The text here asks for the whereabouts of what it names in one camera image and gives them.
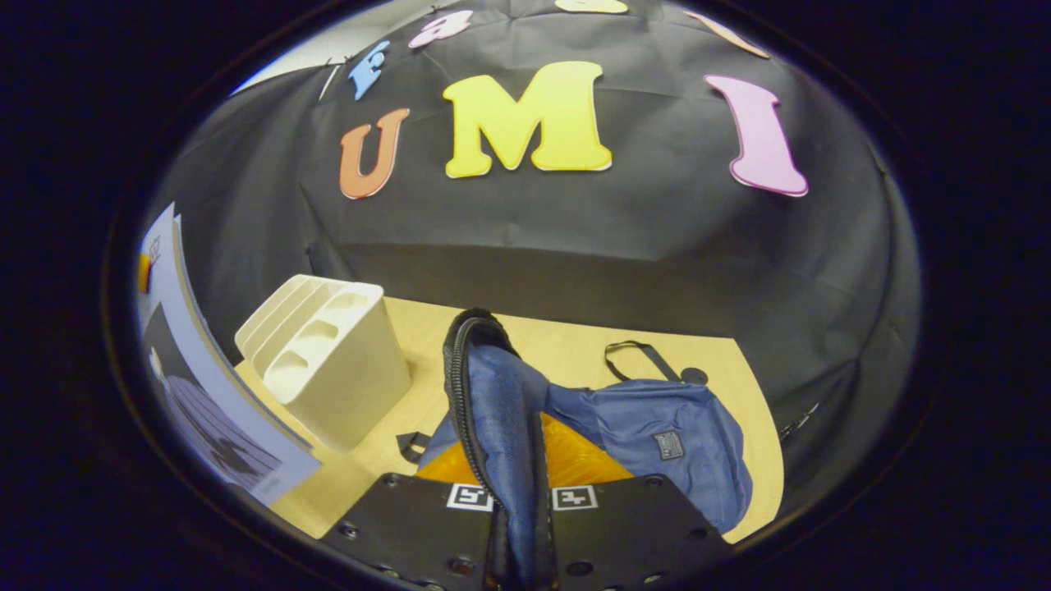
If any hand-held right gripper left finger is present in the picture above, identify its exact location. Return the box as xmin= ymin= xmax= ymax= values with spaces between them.
xmin=319 ymin=435 xmax=506 ymax=591

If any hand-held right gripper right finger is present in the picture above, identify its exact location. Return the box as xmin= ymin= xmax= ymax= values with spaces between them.
xmin=538 ymin=413 xmax=733 ymax=591

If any blue schoolbag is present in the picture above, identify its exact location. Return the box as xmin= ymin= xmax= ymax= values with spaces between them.
xmin=397 ymin=308 xmax=754 ymax=591

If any white plastic bookshelf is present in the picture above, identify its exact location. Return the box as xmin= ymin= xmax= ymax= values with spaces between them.
xmin=235 ymin=274 xmax=413 ymax=454

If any grey-purple cover book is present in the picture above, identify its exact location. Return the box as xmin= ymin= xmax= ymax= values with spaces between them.
xmin=135 ymin=203 xmax=323 ymax=506

